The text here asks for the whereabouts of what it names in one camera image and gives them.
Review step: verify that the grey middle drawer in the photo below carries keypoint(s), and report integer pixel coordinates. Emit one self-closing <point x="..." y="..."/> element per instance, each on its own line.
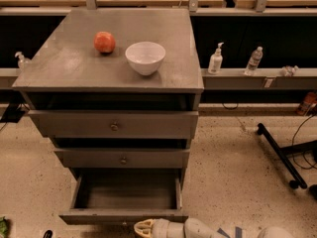
<point x="123" y="158"/>

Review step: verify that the grey bottom drawer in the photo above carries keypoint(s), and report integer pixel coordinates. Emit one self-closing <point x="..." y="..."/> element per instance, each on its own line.
<point x="125" y="196"/>

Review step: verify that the white pump lotion bottle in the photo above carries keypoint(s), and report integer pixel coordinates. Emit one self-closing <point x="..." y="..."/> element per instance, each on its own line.
<point x="216" y="60"/>

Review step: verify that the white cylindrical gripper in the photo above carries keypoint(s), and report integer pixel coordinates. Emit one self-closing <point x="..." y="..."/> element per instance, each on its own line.
<point x="160" y="229"/>

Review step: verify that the orange spray can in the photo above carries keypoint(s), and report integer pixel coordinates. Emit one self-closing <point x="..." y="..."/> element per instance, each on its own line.
<point x="306" y="104"/>

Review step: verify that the clear plastic water bottle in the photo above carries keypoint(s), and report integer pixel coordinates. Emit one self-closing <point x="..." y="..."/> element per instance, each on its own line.
<point x="254" y="61"/>

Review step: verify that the red apple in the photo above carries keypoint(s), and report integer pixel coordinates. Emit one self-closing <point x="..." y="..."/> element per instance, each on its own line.
<point x="104" y="42"/>

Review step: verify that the black wheeled stand base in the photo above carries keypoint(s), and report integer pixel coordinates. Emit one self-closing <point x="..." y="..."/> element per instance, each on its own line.
<point x="284" y="152"/>

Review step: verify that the clear pump bottle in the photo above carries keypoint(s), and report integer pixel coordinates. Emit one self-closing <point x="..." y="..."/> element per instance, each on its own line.
<point x="22" y="60"/>

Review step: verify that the white ceramic bowl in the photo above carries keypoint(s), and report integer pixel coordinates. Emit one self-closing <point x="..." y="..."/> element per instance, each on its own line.
<point x="145" y="57"/>

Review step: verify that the grey drawer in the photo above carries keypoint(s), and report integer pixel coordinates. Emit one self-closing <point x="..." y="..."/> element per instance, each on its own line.
<point x="116" y="124"/>
<point x="123" y="158"/>
<point x="125" y="196"/>

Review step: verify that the grey top drawer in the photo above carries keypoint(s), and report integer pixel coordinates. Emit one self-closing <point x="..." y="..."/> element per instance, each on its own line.
<point x="116" y="124"/>

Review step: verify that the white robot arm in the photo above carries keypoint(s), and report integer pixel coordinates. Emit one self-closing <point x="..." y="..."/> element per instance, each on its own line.
<point x="193" y="228"/>

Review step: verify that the grey wooden drawer cabinet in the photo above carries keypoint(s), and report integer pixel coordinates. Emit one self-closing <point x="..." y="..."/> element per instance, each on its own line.
<point x="68" y="73"/>

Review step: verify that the green object at edge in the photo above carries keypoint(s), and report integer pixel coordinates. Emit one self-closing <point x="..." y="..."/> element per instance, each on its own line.
<point x="3" y="228"/>

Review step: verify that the crumpled clear plastic wrap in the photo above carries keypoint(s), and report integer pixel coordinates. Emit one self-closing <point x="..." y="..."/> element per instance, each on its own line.
<point x="289" y="70"/>

